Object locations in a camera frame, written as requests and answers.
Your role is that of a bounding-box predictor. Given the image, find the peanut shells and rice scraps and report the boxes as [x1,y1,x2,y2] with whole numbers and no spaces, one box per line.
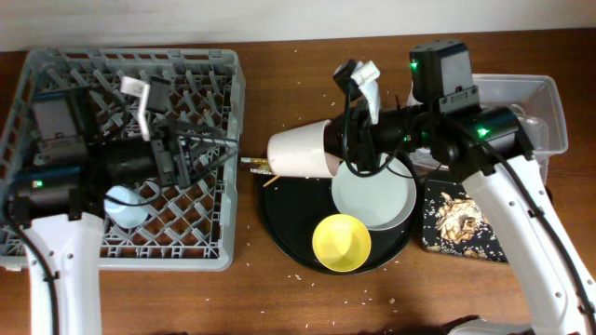
[422,192,494,260]

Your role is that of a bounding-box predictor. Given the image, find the round black tray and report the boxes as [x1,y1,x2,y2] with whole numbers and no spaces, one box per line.
[257,154,423,275]

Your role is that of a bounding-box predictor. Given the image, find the pink plastic cup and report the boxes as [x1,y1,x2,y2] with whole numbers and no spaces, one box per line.
[266,120,341,179]

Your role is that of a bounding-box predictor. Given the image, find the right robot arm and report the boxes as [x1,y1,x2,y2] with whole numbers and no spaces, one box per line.
[324,39,595,334]

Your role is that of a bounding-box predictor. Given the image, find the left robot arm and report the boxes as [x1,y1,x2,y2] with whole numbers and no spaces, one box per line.
[1,76,238,334]

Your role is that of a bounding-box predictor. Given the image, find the grey round plate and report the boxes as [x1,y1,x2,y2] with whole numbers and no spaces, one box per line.
[332,158,417,231]

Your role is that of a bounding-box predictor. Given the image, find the yellow plastic bowl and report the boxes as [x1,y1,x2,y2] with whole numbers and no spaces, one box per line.
[312,214,372,273]

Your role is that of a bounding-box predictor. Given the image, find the black rectangular food-waste tray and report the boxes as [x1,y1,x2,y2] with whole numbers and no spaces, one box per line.
[422,179,508,263]

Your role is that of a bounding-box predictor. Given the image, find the gold snack wrapper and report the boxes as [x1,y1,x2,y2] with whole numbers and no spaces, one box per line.
[238,157,273,175]

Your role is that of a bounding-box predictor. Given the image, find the clear plastic bin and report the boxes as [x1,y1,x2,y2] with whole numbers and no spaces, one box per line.
[404,74,569,185]

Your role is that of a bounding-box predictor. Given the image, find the blue plastic cup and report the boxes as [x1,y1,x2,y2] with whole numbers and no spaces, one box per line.
[104,185,149,229]

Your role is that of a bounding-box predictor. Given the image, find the grey plastic dishwasher rack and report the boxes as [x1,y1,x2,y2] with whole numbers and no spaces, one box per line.
[1,48,246,272]

